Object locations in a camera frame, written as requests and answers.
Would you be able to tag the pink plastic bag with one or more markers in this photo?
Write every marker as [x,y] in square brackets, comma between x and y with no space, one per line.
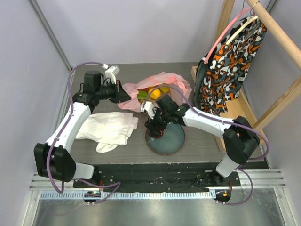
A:
[132,89]

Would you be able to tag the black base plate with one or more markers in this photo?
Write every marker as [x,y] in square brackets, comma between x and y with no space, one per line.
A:
[162,177]

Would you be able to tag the pink clothes hanger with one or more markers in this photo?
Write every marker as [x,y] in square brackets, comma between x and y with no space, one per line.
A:
[223,33]

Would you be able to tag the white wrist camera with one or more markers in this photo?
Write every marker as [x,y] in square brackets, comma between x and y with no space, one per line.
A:
[147,107]
[111,72]

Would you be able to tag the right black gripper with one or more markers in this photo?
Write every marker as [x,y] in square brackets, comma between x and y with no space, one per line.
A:
[154,122]

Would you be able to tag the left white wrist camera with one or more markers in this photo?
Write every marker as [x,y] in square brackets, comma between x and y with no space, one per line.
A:
[111,72]

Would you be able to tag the green fake starfruit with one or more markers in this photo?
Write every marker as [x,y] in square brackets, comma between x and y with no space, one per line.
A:
[142,95]

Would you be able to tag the brown fake longan bunch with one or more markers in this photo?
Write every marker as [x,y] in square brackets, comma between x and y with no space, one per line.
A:
[142,100]

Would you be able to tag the wooden clothes rack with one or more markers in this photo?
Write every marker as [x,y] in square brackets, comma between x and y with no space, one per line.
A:
[271,74]

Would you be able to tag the blue ceramic plate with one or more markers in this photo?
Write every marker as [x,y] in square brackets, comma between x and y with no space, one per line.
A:
[170,142]

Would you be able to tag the white cloth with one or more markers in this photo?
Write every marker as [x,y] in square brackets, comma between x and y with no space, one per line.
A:
[108,130]

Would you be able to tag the red fake apple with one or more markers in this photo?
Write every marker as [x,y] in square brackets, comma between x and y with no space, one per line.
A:
[158,132]

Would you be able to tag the orange fake fruit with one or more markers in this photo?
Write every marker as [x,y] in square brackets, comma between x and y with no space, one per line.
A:
[154,93]

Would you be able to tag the cream clothes hanger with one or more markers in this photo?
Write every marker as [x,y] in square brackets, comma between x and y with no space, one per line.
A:
[237,32]

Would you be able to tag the patterned orange black garment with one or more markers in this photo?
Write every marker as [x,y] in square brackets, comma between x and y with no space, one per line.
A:
[220,80]

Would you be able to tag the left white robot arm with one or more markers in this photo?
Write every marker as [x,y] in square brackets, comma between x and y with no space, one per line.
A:
[53,157]

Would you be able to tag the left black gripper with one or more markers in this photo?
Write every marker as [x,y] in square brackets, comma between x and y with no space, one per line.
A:
[120,95]

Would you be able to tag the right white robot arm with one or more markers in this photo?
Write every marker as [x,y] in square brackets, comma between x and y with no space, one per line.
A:
[239,138]

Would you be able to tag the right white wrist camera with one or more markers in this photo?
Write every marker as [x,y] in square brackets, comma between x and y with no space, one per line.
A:
[147,107]

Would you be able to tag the aluminium rail frame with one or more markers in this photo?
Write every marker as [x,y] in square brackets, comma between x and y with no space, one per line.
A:
[260,200]

